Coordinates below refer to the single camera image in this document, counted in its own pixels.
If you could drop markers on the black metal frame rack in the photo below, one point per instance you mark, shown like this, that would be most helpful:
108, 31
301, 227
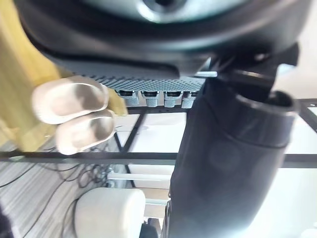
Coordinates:
99, 158

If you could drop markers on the black object on floor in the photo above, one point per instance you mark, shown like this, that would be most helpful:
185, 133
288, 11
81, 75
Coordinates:
151, 229

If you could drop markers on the white rounded stool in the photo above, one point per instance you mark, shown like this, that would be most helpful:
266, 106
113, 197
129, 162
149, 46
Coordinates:
111, 213

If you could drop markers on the white foam slipper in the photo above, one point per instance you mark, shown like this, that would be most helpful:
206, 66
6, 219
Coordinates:
85, 132
67, 100

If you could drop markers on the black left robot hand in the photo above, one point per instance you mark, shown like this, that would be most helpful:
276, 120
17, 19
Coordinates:
138, 44

